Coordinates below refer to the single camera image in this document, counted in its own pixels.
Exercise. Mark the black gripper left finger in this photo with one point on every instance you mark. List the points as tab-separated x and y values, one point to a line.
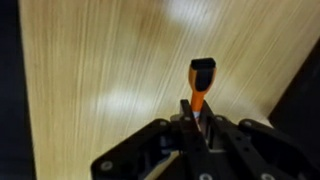
160	150

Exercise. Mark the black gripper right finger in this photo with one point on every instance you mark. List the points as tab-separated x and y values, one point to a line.
260	150

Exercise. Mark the orange marker with black cap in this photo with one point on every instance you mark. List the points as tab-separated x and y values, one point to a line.
201	80

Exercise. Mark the black trash bin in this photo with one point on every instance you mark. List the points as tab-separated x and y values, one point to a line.
300	110

